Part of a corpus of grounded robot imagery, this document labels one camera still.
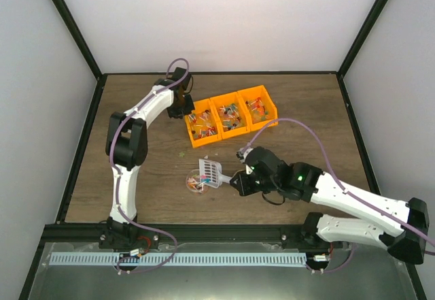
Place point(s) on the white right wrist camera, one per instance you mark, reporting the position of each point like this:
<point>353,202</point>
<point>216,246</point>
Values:
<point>243,152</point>

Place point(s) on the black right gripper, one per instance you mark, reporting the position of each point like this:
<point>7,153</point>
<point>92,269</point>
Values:
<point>242,186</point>

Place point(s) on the clear glass jar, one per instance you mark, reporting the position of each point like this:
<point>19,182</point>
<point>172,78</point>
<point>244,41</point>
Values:
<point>195,183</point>

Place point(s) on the orange bin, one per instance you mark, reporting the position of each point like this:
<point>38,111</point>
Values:
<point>231,115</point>
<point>259,105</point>
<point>203,124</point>

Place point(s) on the white slotted plastic scoop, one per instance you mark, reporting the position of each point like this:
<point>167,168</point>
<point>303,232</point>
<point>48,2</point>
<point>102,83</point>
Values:
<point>211,173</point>

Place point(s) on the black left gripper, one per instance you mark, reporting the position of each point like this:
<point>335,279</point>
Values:
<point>188,108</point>

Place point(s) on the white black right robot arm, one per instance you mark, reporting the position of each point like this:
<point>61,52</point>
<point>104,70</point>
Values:
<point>399,227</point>

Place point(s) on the light blue slotted cable duct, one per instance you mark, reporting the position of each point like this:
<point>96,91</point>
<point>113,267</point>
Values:
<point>180,260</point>

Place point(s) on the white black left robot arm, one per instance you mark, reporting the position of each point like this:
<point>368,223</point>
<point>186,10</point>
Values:
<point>127,147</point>

